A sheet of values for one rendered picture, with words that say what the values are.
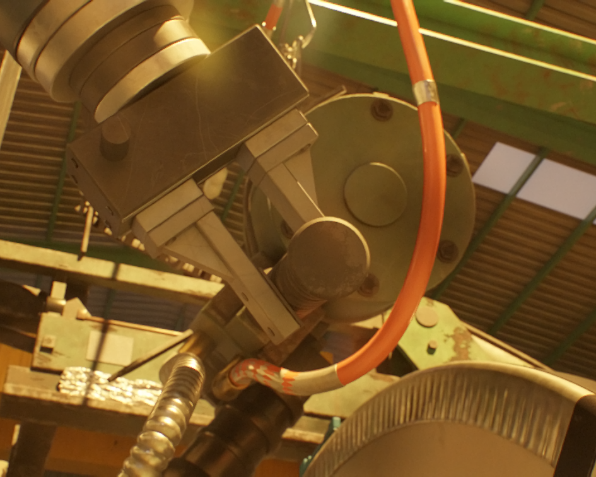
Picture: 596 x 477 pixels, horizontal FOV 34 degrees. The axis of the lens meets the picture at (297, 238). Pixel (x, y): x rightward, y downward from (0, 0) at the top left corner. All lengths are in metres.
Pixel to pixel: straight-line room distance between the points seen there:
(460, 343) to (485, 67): 2.06
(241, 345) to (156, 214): 0.16
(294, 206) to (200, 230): 0.05
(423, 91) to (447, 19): 3.32
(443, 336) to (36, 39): 1.41
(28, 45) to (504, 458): 0.38
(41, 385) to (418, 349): 0.68
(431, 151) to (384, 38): 3.06
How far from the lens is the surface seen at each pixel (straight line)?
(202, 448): 0.75
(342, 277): 0.49
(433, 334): 1.86
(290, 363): 0.79
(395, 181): 0.67
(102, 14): 0.53
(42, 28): 0.55
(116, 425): 1.65
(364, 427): 0.89
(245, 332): 0.62
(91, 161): 0.53
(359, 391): 1.77
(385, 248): 0.66
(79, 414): 1.63
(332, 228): 0.49
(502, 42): 4.01
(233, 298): 0.65
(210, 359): 0.82
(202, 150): 0.54
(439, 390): 0.75
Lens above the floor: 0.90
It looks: 39 degrees up
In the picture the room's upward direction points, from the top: straight up
